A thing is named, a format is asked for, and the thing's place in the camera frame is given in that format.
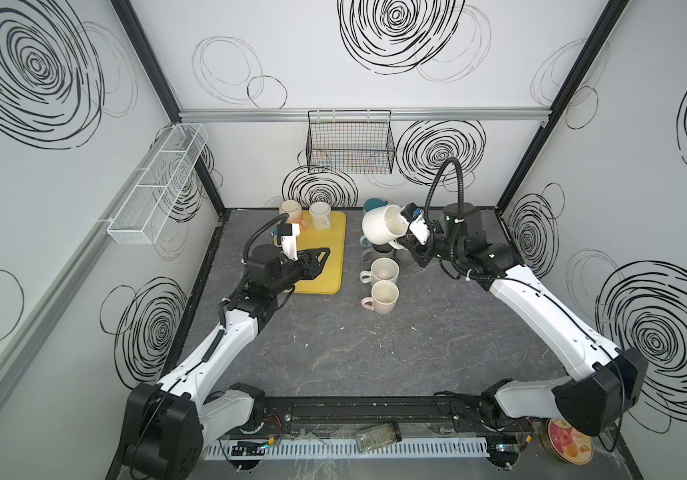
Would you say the beige speckled mug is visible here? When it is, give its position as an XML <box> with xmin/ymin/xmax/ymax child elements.
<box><xmin>359</xmin><ymin>258</ymin><xmax>401</xmax><ymax>284</ymax></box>

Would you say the black corrugated cable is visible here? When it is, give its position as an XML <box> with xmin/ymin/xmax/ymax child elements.
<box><xmin>240</xmin><ymin>213</ymin><xmax>290</xmax><ymax>265</ymax></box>
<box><xmin>422</xmin><ymin>157</ymin><xmax>465</xmax><ymax>223</ymax></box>

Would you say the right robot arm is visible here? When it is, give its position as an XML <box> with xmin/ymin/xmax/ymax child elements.
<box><xmin>397</xmin><ymin>203</ymin><xmax>649</xmax><ymax>436</ymax></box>

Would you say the white wire wall shelf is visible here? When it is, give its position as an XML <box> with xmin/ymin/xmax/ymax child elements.
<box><xmin>107</xmin><ymin>123</ymin><xmax>209</xmax><ymax>245</ymax></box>

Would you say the pink mug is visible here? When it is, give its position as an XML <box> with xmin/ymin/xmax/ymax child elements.
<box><xmin>361</xmin><ymin>280</ymin><xmax>399</xmax><ymax>315</ymax></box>

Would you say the black corrugated cable left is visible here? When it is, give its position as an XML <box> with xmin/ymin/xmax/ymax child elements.
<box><xmin>240</xmin><ymin>213</ymin><xmax>290</xmax><ymax>265</ymax></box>

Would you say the grey tall mug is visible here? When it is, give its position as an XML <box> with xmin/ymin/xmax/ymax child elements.
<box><xmin>361</xmin><ymin>244</ymin><xmax>395</xmax><ymax>265</ymax></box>

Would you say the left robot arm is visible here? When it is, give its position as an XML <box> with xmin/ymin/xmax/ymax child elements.
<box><xmin>107</xmin><ymin>244</ymin><xmax>331</xmax><ymax>479</ymax></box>

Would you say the teal lidded white mug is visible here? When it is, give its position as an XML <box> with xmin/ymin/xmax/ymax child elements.
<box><xmin>363</xmin><ymin>198</ymin><xmax>389</xmax><ymax>212</ymax></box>

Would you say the pink orange round tin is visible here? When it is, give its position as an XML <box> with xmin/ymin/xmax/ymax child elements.
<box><xmin>541</xmin><ymin>419</ymin><xmax>595</xmax><ymax>466</ymax></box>

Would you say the black corrugated cable right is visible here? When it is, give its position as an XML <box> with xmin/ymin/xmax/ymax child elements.
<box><xmin>422</xmin><ymin>157</ymin><xmax>465</xmax><ymax>223</ymax></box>

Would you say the beige mug back left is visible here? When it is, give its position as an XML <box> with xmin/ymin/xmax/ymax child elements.
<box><xmin>279</xmin><ymin>200</ymin><xmax>308</xmax><ymax>231</ymax></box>

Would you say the cream mug with handle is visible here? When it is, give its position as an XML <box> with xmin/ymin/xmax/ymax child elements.
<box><xmin>361</xmin><ymin>204</ymin><xmax>409</xmax><ymax>250</ymax></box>

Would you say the clear plastic packet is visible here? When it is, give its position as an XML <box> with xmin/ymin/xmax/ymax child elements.
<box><xmin>355</xmin><ymin>422</ymin><xmax>403</xmax><ymax>453</ymax></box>

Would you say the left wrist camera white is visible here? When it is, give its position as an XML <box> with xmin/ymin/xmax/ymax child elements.
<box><xmin>277</xmin><ymin>222</ymin><xmax>301</xmax><ymax>261</ymax></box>

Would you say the yellow plastic tray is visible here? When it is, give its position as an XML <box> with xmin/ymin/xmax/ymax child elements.
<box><xmin>272</xmin><ymin>209</ymin><xmax>347</xmax><ymax>296</ymax></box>

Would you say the white slotted cable duct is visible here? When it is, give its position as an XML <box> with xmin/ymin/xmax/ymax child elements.
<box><xmin>204</xmin><ymin>437</ymin><xmax>489</xmax><ymax>461</ymax></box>

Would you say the black wire wall basket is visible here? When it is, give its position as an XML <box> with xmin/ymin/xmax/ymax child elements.
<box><xmin>305</xmin><ymin>109</ymin><xmax>397</xmax><ymax>175</ymax></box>

